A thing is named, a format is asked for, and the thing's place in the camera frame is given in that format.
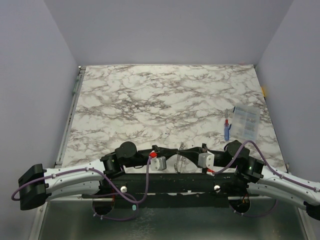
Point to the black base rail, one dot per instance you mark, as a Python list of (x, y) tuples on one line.
[(183, 190)]

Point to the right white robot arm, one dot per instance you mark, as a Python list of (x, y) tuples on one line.
[(256, 176)]

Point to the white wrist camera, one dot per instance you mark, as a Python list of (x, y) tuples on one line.
[(158, 163), (206, 160)]

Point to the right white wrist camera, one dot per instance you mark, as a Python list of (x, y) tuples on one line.
[(206, 160)]

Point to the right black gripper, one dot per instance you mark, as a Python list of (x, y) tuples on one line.
[(203, 152)]

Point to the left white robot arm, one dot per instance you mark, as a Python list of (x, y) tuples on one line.
[(37, 184)]

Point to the left aluminium frame rail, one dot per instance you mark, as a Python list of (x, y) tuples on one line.
[(75, 96)]

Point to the clear plastic organizer box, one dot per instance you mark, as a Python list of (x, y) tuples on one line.
[(245, 122)]

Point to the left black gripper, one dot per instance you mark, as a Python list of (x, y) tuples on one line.
[(163, 151)]

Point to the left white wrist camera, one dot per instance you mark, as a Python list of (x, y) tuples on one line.
[(158, 163)]

